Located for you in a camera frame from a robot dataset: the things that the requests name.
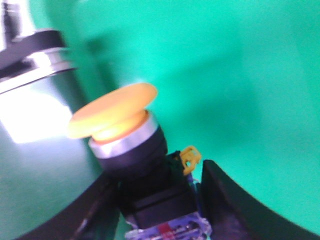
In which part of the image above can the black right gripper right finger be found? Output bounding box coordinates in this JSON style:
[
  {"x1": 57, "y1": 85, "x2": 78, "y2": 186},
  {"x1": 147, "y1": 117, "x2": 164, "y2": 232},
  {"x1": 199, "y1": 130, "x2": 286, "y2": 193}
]
[{"x1": 201, "y1": 160, "x2": 320, "y2": 240}]

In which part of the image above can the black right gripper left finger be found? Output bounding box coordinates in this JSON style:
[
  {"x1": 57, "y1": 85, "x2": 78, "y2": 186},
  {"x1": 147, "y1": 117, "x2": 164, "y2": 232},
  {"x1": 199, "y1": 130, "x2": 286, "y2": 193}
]
[{"x1": 17, "y1": 173, "x2": 120, "y2": 240}]

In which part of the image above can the yellow mushroom push button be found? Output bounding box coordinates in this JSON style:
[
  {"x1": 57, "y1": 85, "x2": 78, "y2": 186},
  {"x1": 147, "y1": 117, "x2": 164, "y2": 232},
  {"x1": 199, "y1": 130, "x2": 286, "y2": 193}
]
[{"x1": 67, "y1": 83, "x2": 212, "y2": 240}]

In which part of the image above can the green conveyor belt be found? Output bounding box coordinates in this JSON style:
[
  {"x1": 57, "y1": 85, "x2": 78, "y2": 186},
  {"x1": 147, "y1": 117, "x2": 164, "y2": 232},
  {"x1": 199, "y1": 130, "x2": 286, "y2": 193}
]
[{"x1": 0, "y1": 0, "x2": 320, "y2": 240}]

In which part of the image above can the aluminium conveyor front rail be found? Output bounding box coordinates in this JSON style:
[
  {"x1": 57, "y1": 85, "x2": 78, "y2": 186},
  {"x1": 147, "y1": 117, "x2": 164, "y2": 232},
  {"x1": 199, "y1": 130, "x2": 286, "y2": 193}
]
[{"x1": 0, "y1": 0, "x2": 76, "y2": 94}]

